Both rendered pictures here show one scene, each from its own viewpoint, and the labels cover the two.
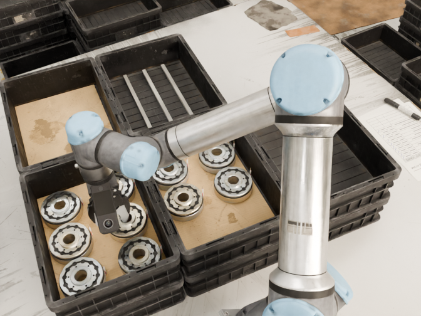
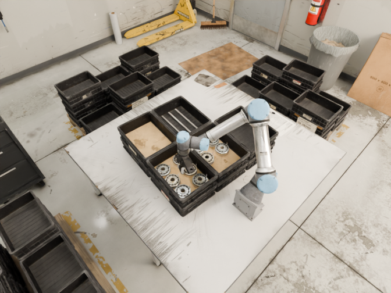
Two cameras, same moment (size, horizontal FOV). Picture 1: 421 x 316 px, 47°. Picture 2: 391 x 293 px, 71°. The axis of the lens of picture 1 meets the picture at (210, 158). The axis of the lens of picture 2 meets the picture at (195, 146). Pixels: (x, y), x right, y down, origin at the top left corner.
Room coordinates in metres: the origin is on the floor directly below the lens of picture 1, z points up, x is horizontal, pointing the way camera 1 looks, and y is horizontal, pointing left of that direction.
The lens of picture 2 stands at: (-0.37, 0.52, 2.37)
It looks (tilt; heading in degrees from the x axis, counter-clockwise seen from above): 49 degrees down; 342
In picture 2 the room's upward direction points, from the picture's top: straight up
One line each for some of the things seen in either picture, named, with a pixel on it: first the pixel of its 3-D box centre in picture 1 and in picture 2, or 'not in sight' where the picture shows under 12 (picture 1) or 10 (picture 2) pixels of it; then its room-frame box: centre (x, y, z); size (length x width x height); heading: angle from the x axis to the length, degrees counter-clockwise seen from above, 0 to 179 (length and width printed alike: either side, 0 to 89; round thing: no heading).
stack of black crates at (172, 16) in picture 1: (189, 29); (162, 89); (2.31, 0.09, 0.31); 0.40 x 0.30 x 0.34; 117
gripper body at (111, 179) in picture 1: (101, 184); (182, 156); (0.70, 0.26, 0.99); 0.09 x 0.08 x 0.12; 18
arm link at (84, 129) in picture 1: (89, 140); (183, 140); (0.69, 0.25, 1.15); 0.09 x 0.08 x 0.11; 61
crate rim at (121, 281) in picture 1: (94, 215); (181, 168); (0.66, 0.28, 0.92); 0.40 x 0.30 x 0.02; 22
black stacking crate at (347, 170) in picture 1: (309, 152); (244, 132); (0.88, -0.27, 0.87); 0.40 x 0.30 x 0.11; 22
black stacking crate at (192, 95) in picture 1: (160, 94); (181, 121); (1.15, 0.15, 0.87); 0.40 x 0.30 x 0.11; 22
